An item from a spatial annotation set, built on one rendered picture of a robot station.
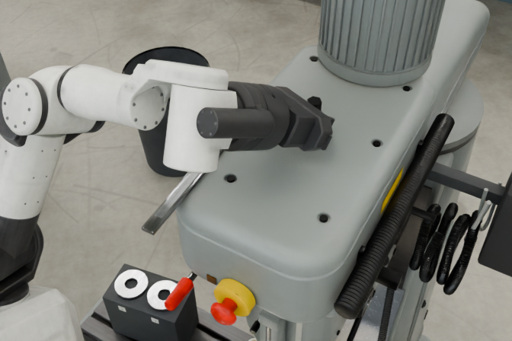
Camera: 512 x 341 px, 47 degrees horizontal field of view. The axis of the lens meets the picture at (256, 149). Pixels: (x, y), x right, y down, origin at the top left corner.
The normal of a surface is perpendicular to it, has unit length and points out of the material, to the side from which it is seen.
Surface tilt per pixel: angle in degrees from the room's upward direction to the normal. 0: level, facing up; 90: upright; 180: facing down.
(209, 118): 60
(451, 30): 0
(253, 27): 0
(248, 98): 25
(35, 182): 93
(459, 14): 0
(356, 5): 90
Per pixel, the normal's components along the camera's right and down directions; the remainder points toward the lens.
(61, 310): 0.79, -0.16
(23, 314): 0.43, -0.76
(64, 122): 0.65, 0.64
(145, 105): 0.82, 0.20
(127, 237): 0.00, -0.72
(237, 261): -0.50, 0.60
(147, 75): -0.56, 0.05
